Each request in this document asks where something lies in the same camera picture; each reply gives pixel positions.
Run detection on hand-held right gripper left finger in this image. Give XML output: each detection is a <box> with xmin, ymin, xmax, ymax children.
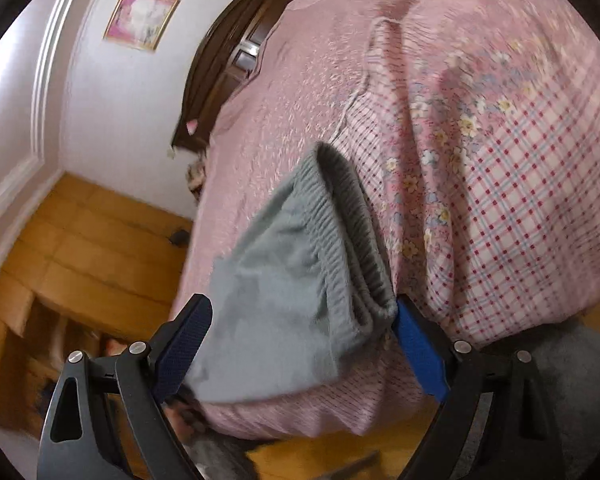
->
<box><xmin>36</xmin><ymin>294</ymin><xmax>214</xmax><ymax>480</ymax></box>

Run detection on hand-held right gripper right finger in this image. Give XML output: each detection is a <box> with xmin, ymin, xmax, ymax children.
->
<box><xmin>391</xmin><ymin>296</ymin><xmax>566</xmax><ymax>480</ymax></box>

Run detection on grey pants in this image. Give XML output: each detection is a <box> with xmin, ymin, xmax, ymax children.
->
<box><xmin>185</xmin><ymin>141</ymin><xmax>398</xmax><ymax>405</ymax></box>

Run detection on wooden wardrobe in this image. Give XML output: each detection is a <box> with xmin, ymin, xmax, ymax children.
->
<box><xmin>0</xmin><ymin>172</ymin><xmax>196</xmax><ymax>441</ymax></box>

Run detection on grey fluffy cloth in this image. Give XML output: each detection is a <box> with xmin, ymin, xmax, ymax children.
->
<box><xmin>472</xmin><ymin>317</ymin><xmax>600</xmax><ymax>480</ymax></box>

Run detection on pile of clothes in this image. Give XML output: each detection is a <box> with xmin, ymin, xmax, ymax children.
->
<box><xmin>186</xmin><ymin>152</ymin><xmax>209</xmax><ymax>202</ymax></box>

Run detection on pink floral bed cover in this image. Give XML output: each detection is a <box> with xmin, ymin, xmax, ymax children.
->
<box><xmin>170</xmin><ymin>0</ymin><xmax>600</xmax><ymax>441</ymax></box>

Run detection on dark wooden headboard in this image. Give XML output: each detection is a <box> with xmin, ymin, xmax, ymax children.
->
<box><xmin>172</xmin><ymin>0</ymin><xmax>331</xmax><ymax>153</ymax></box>

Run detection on framed wall photo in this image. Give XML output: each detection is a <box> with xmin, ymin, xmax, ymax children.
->
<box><xmin>103</xmin><ymin>0</ymin><xmax>182</xmax><ymax>52</ymax></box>

